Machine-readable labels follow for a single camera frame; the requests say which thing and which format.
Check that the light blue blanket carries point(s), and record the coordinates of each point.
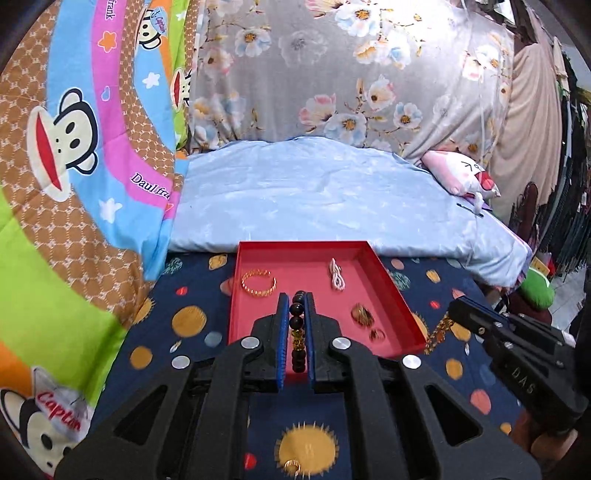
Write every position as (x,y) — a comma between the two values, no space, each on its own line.
(300,194)

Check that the grey floral blanket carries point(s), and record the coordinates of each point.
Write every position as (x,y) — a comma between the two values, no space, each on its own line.
(323,69)

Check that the beige curtain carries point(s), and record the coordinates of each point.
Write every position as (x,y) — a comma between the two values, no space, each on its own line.
(531,138)

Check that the green cushion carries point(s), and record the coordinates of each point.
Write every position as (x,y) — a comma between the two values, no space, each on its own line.
(538,288)

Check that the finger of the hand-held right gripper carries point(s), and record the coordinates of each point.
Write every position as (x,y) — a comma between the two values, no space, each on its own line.
(480,323)
(485,306)

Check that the maroon cloth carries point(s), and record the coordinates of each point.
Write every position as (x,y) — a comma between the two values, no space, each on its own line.
(521,307)

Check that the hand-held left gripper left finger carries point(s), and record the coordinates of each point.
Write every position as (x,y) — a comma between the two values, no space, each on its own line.
(280,341)

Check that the navy planet-print bedsheet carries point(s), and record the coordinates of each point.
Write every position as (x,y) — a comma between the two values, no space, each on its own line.
(157,369)

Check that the colourful monkey-print blanket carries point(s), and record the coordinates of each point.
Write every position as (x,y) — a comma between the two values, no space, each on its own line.
(69,207)

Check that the gold braided bangle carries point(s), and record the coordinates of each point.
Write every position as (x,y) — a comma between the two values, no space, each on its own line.
(246,286)

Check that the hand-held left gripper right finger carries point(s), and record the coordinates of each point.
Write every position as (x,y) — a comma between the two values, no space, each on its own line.
(310,341)

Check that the pink cartoon pillow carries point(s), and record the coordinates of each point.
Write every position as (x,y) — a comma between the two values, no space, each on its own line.
(452,170)

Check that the hanging clothes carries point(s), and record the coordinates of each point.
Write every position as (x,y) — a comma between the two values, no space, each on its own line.
(568,184)

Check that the red cardboard box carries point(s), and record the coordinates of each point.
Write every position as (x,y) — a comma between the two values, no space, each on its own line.
(304,272)

